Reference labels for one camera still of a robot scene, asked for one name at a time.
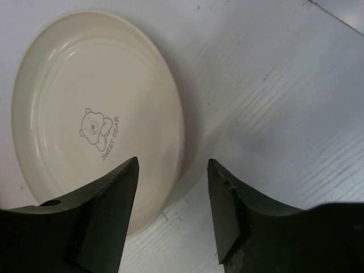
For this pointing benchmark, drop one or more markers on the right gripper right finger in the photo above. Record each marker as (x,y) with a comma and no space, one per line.
(255,233)

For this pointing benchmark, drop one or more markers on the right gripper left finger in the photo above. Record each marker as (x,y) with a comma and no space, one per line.
(82,231)

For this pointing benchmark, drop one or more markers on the cream bear plate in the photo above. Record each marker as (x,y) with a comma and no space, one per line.
(92,91)

